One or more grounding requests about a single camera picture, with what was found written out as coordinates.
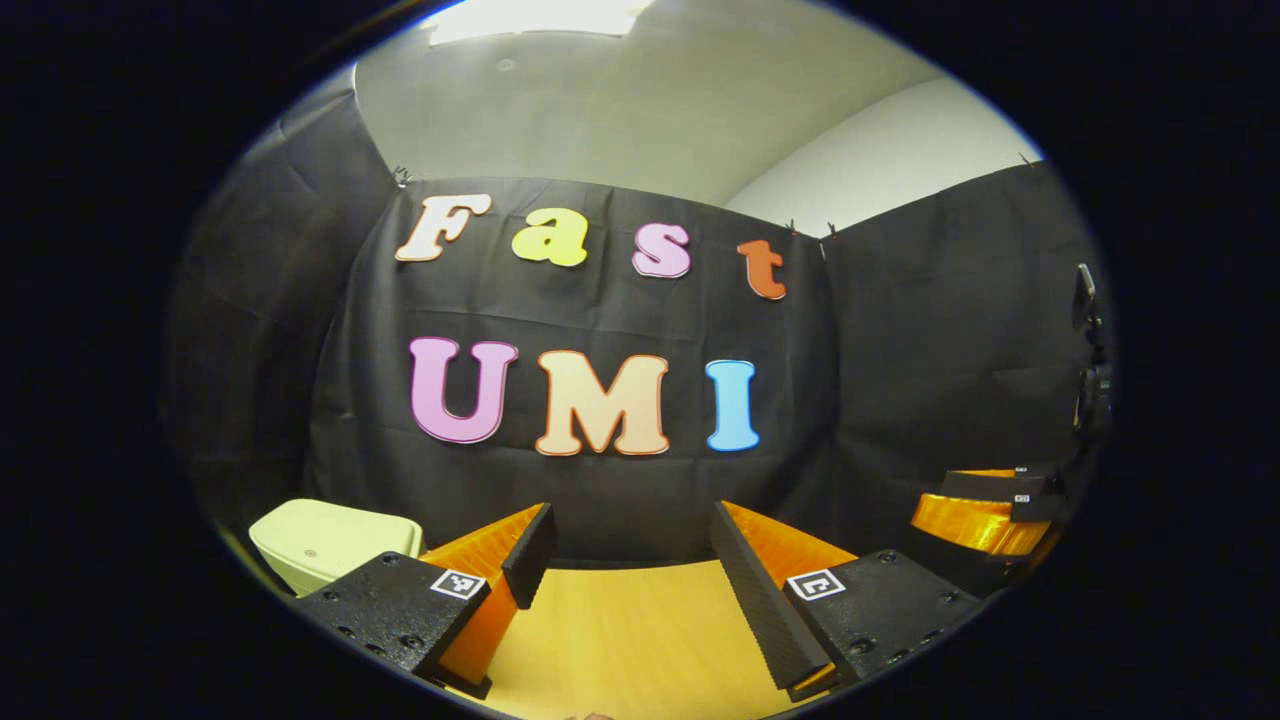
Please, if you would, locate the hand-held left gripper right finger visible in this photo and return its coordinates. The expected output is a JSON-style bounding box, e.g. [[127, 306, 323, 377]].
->
[[708, 499, 988, 704]]

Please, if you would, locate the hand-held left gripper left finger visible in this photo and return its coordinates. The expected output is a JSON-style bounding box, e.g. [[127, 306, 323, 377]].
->
[[290, 502, 559, 701]]

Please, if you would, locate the pale green desktop garbage bin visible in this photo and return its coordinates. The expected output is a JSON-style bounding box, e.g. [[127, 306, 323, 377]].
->
[[248, 498, 426, 598]]

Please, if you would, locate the wooden desktop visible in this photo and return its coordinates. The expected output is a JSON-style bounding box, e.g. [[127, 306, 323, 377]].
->
[[450, 555, 861, 720]]

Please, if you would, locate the black backdrop cloth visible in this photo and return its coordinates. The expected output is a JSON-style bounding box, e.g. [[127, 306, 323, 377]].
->
[[165, 65, 1116, 591]]

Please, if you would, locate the ceiling light panel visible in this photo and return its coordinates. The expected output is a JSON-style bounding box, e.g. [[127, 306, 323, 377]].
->
[[428, 0, 656, 46]]

